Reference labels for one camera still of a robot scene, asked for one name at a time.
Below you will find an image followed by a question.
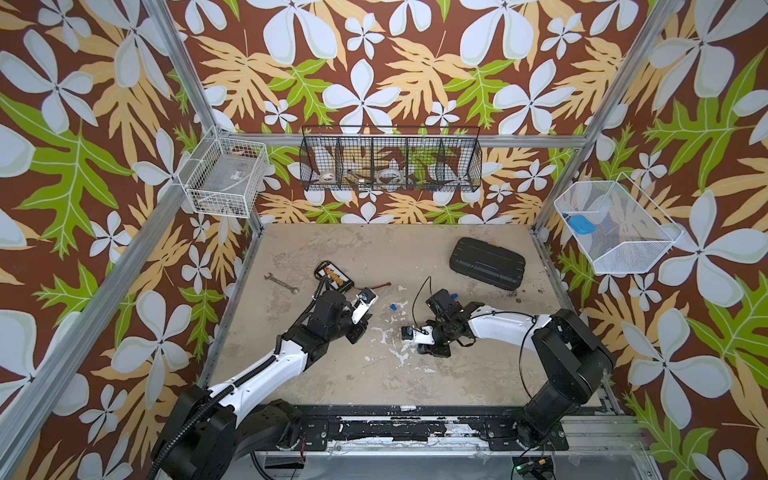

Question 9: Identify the silver open-end wrench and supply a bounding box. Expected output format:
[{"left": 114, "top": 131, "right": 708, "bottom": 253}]
[{"left": 264, "top": 273, "right": 299, "bottom": 294}]

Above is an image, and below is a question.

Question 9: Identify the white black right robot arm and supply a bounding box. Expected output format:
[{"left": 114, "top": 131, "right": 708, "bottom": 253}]
[{"left": 402, "top": 289, "right": 616, "bottom": 449}]

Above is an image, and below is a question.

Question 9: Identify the white mesh basket right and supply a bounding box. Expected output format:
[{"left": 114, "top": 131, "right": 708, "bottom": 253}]
[{"left": 554, "top": 174, "right": 684, "bottom": 276}]

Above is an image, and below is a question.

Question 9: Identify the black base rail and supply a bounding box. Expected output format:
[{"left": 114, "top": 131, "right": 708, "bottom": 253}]
[{"left": 251, "top": 404, "right": 571, "bottom": 454}]

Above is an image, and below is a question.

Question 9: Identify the white wire basket left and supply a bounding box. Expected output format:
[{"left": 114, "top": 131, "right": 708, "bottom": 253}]
[{"left": 179, "top": 128, "right": 270, "bottom": 219}]

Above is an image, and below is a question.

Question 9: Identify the black battery charging board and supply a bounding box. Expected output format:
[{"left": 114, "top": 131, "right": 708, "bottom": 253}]
[{"left": 314, "top": 260, "right": 354, "bottom": 293}]

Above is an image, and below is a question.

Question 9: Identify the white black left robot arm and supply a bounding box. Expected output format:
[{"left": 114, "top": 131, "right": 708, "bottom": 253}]
[{"left": 147, "top": 288, "right": 378, "bottom": 479}]

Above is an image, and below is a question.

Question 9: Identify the blue object in basket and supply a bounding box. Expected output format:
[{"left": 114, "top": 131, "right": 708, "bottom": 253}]
[{"left": 566, "top": 215, "right": 597, "bottom": 235}]

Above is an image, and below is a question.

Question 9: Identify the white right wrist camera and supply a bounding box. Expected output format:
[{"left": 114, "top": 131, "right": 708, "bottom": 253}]
[{"left": 401, "top": 326, "right": 435, "bottom": 345}]

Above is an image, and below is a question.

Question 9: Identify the black plastic case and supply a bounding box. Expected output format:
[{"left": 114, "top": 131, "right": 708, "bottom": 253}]
[{"left": 449, "top": 237, "right": 526, "bottom": 291}]

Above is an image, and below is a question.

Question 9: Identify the black wire basket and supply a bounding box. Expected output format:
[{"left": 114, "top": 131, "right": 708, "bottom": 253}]
[{"left": 298, "top": 125, "right": 483, "bottom": 192}]

